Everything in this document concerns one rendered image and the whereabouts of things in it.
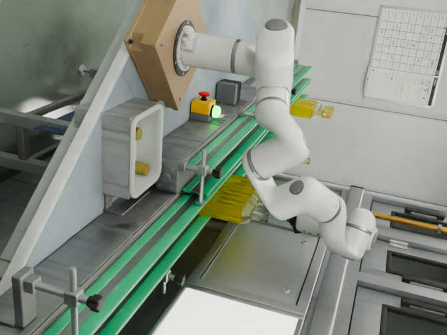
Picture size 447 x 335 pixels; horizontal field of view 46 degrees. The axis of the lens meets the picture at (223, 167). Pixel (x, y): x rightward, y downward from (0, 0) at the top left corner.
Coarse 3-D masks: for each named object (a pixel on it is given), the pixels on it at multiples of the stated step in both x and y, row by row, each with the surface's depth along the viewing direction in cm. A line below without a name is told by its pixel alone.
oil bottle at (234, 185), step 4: (224, 184) 171; (228, 184) 171; (232, 184) 172; (236, 184) 172; (240, 184) 172; (244, 184) 172; (228, 188) 170; (232, 188) 169; (236, 188) 169; (240, 188) 169; (244, 188) 170; (248, 188) 170; (252, 188) 170; (248, 192) 168; (252, 192) 168; (256, 192) 168; (260, 200) 168
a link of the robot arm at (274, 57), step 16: (272, 32) 131; (288, 32) 132; (256, 48) 130; (272, 48) 127; (288, 48) 127; (256, 64) 128; (272, 64) 125; (288, 64) 126; (256, 80) 131; (272, 80) 127; (288, 80) 129; (256, 96) 133; (272, 96) 127; (288, 96) 130
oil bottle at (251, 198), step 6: (216, 192) 165; (222, 192) 165; (228, 192) 166; (234, 192) 166; (240, 192) 167; (246, 192) 167; (234, 198) 163; (240, 198) 163; (246, 198) 163; (252, 198) 163; (252, 204) 162
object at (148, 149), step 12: (156, 108) 139; (132, 120) 130; (144, 120) 145; (156, 120) 144; (132, 132) 129; (144, 132) 146; (156, 132) 145; (132, 144) 130; (144, 144) 147; (156, 144) 147; (132, 156) 131; (144, 156) 149; (156, 156) 148; (132, 168) 132; (156, 168) 149; (132, 180) 134; (144, 180) 146; (156, 180) 148; (132, 192) 135
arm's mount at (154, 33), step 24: (144, 0) 139; (168, 0) 138; (192, 0) 148; (144, 24) 135; (168, 24) 136; (192, 24) 151; (144, 48) 134; (168, 48) 139; (144, 72) 143; (168, 72) 142; (192, 72) 159; (168, 96) 150
